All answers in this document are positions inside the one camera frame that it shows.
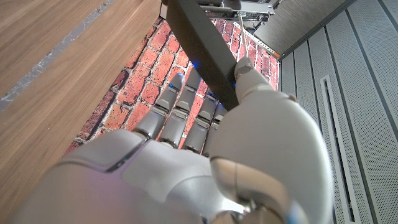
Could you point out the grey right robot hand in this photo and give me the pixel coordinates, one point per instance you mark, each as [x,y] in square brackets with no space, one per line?
[174,180]

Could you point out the black stapler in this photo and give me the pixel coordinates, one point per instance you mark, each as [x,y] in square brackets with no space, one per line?
[202,53]

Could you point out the brick wall print backdrop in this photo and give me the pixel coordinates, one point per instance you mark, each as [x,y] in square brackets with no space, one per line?
[149,81]

